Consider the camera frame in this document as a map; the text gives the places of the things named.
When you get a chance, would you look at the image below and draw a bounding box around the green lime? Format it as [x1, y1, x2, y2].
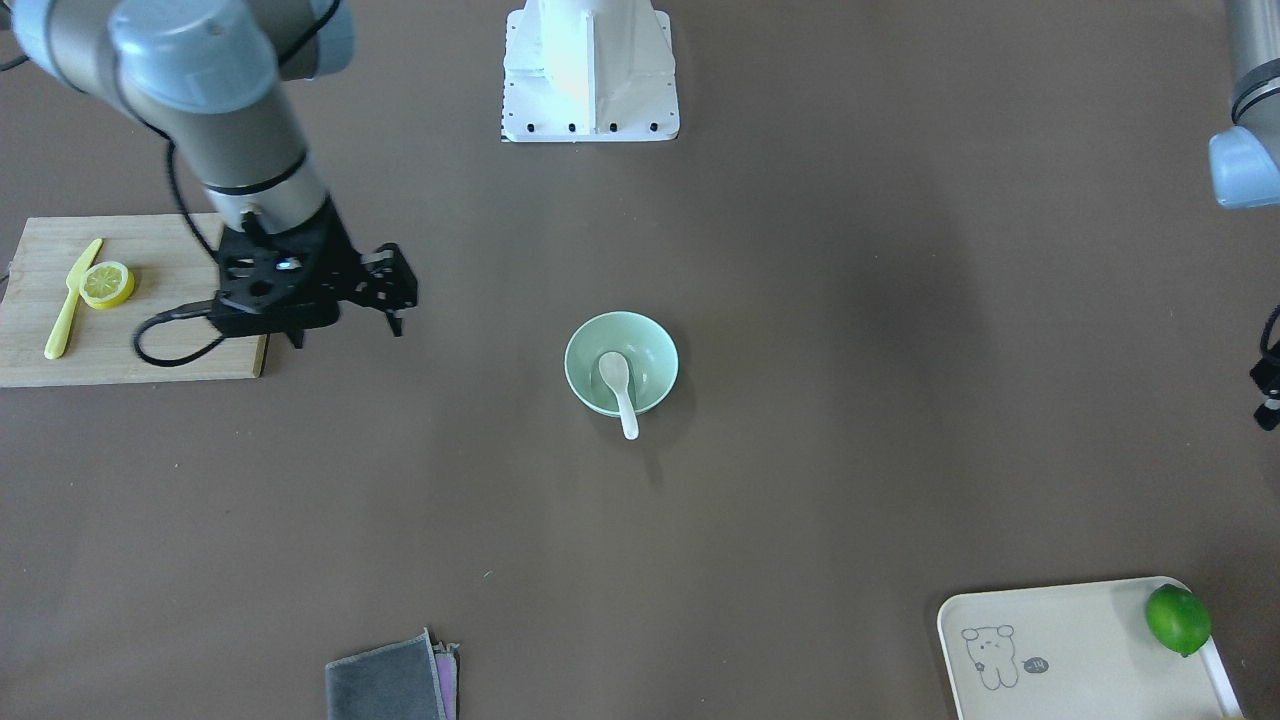
[1144, 583, 1213, 659]

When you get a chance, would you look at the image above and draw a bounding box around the lemon slice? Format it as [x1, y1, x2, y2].
[79, 261, 137, 310]

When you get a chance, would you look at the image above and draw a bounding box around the gray folded cloth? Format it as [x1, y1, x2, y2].
[325, 628, 460, 719]

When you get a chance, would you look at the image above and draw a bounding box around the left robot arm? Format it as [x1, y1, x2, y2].
[1208, 1, 1279, 210]

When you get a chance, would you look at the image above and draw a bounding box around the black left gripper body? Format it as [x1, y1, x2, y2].
[1249, 306, 1279, 430]

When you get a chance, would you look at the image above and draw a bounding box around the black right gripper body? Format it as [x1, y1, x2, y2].
[207, 199, 419, 337]

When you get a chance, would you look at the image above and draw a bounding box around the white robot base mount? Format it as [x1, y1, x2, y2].
[500, 1, 681, 143]

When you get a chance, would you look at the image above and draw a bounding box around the yellow plastic knife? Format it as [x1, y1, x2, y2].
[44, 237, 104, 360]

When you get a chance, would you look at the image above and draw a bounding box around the cream serving tray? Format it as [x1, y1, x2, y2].
[937, 577, 1244, 719]

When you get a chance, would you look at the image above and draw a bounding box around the bamboo cutting board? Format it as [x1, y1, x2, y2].
[0, 213, 269, 389]

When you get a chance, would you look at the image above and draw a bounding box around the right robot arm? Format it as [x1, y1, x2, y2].
[12, 1, 419, 342]

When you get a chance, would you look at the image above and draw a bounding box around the white ceramic spoon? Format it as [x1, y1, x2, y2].
[596, 351, 639, 441]

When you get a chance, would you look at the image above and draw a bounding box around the mint green bowl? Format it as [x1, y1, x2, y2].
[564, 311, 680, 418]

